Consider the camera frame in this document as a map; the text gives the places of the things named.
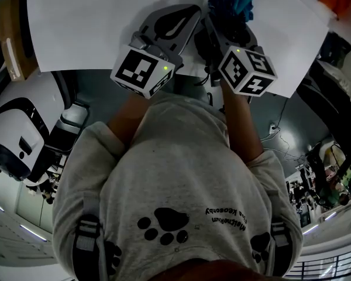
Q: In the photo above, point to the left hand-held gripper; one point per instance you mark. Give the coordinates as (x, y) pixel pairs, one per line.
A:
(134, 69)

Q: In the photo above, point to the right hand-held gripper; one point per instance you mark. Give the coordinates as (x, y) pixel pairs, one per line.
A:
(251, 80)

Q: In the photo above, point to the person's left forearm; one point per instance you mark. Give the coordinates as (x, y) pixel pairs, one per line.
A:
(125, 119)

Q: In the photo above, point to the person's right forearm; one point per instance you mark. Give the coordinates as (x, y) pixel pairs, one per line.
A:
(241, 124)

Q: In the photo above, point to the white table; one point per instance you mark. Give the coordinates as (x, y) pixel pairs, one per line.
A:
(90, 25)

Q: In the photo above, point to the white power strip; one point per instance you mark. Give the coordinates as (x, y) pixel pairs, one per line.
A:
(272, 127)

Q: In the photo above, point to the grey suitcase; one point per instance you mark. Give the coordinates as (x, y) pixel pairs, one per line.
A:
(336, 48)

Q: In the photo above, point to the grey paw print sweatshirt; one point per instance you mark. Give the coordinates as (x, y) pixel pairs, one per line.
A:
(178, 162)

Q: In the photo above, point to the grey machine base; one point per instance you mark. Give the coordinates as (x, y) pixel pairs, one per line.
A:
(74, 117)

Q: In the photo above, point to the brown cardboard box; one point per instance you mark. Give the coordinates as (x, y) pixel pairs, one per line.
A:
(11, 19)

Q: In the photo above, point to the black metal railing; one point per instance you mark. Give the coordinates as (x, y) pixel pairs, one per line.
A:
(333, 257)

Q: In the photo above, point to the black gripper camera module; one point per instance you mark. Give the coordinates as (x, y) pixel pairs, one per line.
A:
(202, 48)

